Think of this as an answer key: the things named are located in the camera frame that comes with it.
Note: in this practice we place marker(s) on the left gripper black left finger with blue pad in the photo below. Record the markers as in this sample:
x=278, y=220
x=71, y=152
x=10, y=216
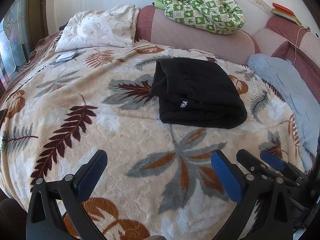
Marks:
x=44, y=220

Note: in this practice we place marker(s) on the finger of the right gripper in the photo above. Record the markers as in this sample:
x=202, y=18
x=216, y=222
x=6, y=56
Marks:
x=286, y=169

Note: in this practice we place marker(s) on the black pants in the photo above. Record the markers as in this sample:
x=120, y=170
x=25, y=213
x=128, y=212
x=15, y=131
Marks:
x=194, y=92

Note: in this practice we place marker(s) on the green white patterned quilt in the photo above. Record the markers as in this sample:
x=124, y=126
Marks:
x=216, y=16

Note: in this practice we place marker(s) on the small white packet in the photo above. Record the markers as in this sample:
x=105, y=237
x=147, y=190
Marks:
x=66, y=57

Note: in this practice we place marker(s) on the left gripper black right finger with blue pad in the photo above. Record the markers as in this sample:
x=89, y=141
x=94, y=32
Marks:
x=258, y=197

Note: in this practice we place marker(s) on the floral fleece blanket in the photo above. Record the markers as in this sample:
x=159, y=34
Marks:
x=159, y=180

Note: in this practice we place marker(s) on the stained glass window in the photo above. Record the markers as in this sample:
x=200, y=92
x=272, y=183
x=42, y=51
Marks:
x=14, y=46

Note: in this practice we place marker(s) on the light blue quilted cloth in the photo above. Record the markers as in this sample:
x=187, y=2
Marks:
x=283, y=76

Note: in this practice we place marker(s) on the red and yellow books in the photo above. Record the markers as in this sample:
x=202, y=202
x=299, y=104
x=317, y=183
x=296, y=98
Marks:
x=288, y=14

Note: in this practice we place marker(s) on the pink quilted headboard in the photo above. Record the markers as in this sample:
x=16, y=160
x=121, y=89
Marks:
x=279, y=38

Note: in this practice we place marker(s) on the cream floral pillow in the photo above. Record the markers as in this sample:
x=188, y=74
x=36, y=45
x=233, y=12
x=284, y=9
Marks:
x=98, y=28

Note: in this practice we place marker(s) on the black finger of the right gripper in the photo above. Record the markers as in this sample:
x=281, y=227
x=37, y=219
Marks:
x=256, y=167

